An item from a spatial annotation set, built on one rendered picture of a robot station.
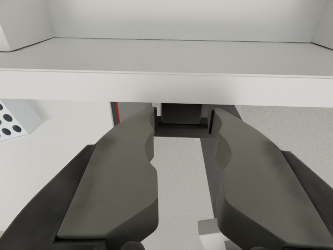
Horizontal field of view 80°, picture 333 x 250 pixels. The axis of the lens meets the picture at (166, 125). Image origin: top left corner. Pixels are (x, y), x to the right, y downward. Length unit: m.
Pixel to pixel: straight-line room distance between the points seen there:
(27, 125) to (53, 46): 0.19
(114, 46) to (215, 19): 0.09
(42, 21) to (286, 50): 0.19
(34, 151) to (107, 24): 0.29
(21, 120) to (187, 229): 1.85
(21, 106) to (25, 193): 0.23
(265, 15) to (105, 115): 0.24
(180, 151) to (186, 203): 0.55
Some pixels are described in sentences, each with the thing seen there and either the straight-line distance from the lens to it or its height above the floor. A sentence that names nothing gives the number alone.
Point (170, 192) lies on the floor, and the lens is 1.64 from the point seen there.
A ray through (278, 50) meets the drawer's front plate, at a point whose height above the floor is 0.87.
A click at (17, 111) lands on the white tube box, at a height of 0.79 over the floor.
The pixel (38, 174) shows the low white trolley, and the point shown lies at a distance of 0.47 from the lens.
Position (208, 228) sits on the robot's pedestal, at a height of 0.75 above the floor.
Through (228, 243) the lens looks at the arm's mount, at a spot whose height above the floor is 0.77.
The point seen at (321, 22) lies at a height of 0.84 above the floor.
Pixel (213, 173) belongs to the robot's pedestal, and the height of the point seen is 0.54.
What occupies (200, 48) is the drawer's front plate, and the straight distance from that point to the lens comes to 0.16.
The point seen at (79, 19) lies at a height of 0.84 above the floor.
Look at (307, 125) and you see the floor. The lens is 1.45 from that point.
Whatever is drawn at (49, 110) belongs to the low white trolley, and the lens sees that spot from 0.36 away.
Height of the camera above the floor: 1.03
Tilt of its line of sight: 57 degrees down
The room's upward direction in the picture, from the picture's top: 176 degrees counter-clockwise
